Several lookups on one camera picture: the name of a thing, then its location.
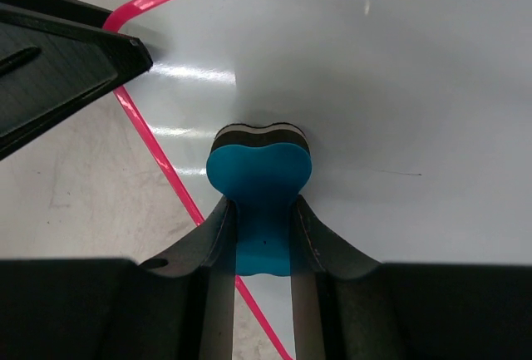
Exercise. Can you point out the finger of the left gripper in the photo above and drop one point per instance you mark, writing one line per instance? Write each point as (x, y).
(51, 68)
(71, 10)

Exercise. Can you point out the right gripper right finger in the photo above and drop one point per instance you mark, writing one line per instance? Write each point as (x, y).
(347, 305)

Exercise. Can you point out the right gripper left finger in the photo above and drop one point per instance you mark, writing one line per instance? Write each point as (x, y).
(177, 305)

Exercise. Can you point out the blue whiteboard eraser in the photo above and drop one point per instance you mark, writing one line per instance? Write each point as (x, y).
(262, 170)

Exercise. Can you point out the pink framed whiteboard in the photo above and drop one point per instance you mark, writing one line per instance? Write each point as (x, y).
(417, 112)

